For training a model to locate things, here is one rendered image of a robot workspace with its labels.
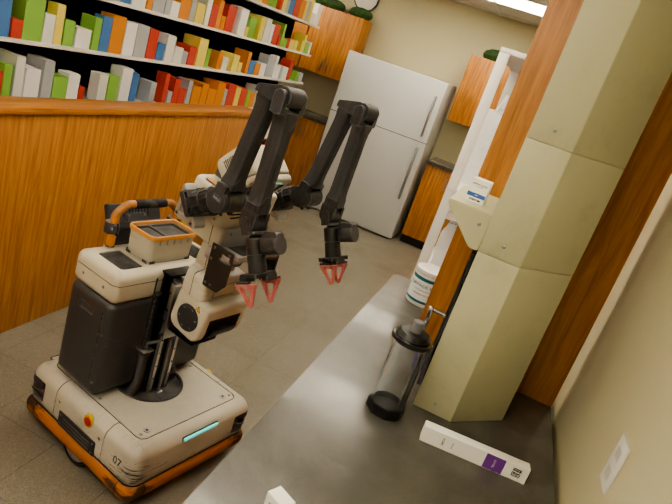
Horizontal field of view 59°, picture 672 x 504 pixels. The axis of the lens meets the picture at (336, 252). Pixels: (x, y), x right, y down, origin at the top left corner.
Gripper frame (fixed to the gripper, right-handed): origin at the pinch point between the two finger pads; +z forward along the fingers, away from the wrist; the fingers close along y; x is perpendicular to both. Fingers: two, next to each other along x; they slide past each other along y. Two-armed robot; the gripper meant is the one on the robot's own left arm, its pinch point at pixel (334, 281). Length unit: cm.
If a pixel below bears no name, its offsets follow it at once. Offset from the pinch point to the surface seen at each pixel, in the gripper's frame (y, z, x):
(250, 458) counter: -89, 23, -39
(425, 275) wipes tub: 32.1, 1.8, -20.8
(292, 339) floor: 112, 58, 115
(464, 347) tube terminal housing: -32, 11, -63
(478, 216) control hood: -34, -23, -69
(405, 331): -47, 4, -54
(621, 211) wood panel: 12, -21, -94
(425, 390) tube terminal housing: -33, 24, -52
